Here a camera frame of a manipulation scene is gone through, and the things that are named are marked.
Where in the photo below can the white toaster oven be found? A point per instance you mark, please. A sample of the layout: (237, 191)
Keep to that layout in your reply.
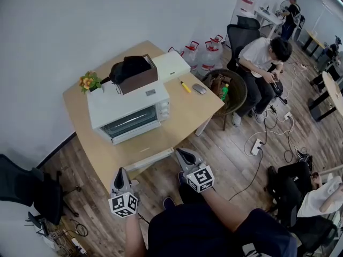
(120, 106)

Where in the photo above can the dark wicker chair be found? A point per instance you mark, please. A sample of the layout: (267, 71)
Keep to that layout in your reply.
(238, 95)

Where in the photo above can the white power strip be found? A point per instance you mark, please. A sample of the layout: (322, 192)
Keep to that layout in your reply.
(288, 116)
(256, 147)

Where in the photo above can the brown box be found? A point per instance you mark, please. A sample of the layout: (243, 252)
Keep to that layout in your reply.
(142, 82)

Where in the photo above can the yellow screwdriver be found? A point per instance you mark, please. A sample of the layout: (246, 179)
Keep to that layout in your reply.
(185, 86)

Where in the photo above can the person's right shoe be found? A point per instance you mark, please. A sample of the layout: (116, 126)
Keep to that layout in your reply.
(182, 178)

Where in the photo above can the person's shoe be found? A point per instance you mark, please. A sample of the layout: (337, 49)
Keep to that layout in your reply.
(168, 203)
(182, 178)

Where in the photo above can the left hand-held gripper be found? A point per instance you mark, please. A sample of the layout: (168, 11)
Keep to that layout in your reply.
(123, 205)

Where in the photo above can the white water dispenser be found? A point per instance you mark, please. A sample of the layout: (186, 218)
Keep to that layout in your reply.
(245, 1)

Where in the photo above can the black bag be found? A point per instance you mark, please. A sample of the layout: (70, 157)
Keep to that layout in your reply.
(130, 68)

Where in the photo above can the green bottle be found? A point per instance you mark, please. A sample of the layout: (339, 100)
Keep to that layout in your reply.
(225, 92)

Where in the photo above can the person's left shoe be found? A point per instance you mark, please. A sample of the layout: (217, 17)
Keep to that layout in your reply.
(168, 203)

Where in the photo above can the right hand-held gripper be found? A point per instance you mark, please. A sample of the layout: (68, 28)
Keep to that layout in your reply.
(201, 178)

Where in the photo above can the black mesh office chair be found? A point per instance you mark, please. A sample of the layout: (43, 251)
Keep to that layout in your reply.
(24, 183)
(241, 36)

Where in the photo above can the clear water jug red cap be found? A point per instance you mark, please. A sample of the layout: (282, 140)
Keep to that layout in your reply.
(192, 56)
(175, 51)
(217, 41)
(210, 59)

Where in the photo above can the black helmet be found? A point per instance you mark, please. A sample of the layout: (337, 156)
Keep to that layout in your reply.
(277, 87)

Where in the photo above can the potted orange flowers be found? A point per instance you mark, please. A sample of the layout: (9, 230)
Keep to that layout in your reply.
(89, 81)

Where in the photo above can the white side table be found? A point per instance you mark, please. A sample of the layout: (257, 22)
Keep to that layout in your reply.
(268, 17)

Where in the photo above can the round wooden table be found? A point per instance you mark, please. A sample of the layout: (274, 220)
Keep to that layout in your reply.
(332, 90)

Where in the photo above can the wooden desk black legs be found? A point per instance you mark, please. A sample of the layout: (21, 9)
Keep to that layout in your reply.
(313, 36)

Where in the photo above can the person's right forearm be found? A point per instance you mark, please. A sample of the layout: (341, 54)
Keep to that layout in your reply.
(227, 210)

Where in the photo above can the standing fan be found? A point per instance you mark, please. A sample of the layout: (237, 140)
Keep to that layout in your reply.
(283, 8)

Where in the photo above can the person's dark clothing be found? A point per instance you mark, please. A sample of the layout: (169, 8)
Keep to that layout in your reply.
(198, 234)

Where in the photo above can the light wooden table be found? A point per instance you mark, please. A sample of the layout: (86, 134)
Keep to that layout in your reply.
(187, 111)

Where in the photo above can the grey computer mouse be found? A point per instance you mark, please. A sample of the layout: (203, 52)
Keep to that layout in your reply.
(199, 89)

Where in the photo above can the person's left forearm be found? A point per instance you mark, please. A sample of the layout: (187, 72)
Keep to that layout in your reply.
(135, 237)

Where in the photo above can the white flat box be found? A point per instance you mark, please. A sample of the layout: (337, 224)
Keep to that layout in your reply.
(171, 66)

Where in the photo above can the black router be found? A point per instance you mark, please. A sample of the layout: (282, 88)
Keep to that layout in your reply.
(36, 223)

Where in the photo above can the brown bag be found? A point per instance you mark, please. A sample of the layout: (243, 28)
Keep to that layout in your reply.
(217, 84)

